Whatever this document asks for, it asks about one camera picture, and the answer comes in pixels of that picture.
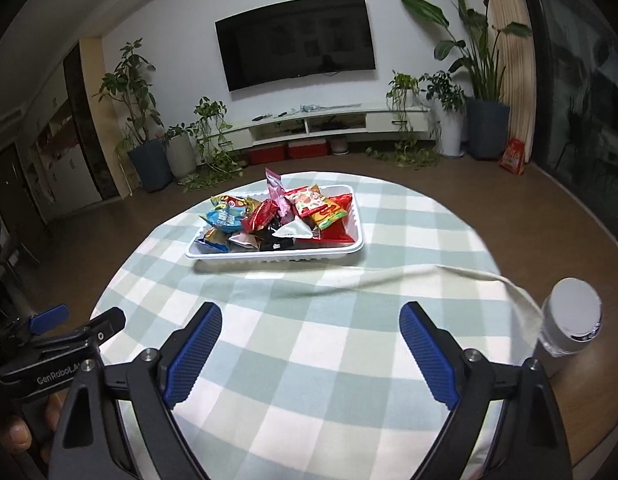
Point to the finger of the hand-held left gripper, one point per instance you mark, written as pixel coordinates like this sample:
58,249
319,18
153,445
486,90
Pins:
99,325
49,320

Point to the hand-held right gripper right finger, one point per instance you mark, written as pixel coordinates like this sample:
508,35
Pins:
431,355

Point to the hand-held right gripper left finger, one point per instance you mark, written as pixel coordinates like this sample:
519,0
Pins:
191,360

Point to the blue roll cake packet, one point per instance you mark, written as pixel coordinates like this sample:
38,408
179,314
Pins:
214,241

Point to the pale pink snack packet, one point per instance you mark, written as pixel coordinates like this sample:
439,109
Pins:
244,241

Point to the black snack packet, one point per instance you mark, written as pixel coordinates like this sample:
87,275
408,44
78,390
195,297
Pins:
276,245

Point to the white plastic tray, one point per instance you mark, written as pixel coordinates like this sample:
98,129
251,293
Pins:
289,254

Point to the large red snack packet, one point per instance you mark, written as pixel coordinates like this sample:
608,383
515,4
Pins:
344,235

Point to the small red snack packet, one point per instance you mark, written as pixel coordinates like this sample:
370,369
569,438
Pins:
259,216

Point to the light blue yellow snack packet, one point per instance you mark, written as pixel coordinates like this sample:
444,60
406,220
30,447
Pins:
231,202

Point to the white and red snack packet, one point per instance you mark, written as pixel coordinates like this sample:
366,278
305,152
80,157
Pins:
294,230

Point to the yellow and red snack packet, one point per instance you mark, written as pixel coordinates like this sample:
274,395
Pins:
334,212

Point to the red and white strawberry packet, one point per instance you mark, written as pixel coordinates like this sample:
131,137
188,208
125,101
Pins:
309,200

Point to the person's left hand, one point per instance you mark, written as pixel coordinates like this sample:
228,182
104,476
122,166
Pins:
16,440

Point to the green checkered tablecloth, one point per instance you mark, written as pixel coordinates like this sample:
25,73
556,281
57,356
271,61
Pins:
309,335

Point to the white cylindrical container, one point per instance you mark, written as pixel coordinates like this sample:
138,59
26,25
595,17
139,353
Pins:
564,320

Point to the tall tree in dark pot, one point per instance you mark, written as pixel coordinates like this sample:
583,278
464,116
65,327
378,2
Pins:
151,167

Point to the plant in white ribbed pot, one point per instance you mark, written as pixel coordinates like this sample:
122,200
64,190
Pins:
181,157

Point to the red printed bag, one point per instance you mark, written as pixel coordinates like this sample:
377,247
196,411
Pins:
512,157

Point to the red storage box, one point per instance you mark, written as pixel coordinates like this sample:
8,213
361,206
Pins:
307,150
267,154

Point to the leafy plant in white pot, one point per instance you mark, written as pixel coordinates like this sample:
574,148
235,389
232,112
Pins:
451,135

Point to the small white empty pot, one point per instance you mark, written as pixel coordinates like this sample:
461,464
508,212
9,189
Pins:
339,145

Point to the large-leaf plant in dark pot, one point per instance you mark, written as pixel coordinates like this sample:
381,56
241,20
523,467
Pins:
486,130

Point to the white television cabinet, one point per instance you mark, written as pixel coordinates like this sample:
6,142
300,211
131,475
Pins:
264,135

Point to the trailing pothos plant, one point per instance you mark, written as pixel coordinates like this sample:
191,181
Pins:
209,110
401,85

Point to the beige curtain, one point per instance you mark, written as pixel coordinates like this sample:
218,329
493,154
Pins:
519,85

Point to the glass sliding door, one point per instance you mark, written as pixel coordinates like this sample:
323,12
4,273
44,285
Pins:
579,110

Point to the white wall cupboard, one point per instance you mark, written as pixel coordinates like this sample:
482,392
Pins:
74,175

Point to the wall-mounted black television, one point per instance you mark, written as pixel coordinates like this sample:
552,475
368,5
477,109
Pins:
294,40

